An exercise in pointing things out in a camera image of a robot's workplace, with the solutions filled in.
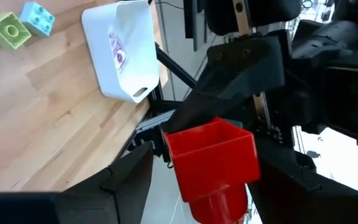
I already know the light blue toy block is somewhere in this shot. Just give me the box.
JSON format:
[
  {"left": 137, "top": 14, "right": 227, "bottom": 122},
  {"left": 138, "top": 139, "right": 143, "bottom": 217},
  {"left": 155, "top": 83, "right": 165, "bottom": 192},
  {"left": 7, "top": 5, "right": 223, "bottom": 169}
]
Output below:
[{"left": 18, "top": 1, "right": 56, "bottom": 38}]

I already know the white plastic bin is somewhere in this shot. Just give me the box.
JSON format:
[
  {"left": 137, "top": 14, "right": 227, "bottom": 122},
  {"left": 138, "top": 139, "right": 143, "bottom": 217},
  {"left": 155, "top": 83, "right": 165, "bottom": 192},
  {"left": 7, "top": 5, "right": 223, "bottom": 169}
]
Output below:
[{"left": 81, "top": 0, "right": 161, "bottom": 104}]

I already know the gold aluminium frame post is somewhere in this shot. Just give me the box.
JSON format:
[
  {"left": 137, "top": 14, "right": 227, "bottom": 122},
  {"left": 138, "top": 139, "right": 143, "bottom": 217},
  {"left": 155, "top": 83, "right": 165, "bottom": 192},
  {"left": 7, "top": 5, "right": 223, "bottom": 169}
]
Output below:
[{"left": 232, "top": 0, "right": 273, "bottom": 133}]

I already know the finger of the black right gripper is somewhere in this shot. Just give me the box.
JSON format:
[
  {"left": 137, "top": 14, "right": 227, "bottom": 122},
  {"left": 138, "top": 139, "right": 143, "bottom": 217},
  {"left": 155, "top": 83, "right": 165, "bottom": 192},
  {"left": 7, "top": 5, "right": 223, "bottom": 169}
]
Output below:
[{"left": 162, "top": 33, "right": 286, "bottom": 134}]

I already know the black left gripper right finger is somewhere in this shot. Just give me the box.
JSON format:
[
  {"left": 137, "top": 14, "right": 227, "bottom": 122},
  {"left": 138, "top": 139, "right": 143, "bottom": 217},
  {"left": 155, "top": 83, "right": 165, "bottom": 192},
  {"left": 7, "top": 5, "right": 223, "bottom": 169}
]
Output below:
[{"left": 247, "top": 138, "right": 358, "bottom": 224}]

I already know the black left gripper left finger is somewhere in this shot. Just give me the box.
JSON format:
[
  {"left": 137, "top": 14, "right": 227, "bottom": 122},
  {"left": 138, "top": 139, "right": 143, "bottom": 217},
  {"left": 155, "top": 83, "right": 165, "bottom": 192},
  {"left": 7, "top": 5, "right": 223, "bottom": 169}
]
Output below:
[{"left": 54, "top": 141, "right": 154, "bottom": 224}]

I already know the red two-stud toy brick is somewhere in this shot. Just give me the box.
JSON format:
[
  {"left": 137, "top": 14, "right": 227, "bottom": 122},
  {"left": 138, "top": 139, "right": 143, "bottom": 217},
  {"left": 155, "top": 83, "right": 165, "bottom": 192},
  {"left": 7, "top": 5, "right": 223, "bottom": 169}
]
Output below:
[{"left": 162, "top": 116, "right": 262, "bottom": 224}]

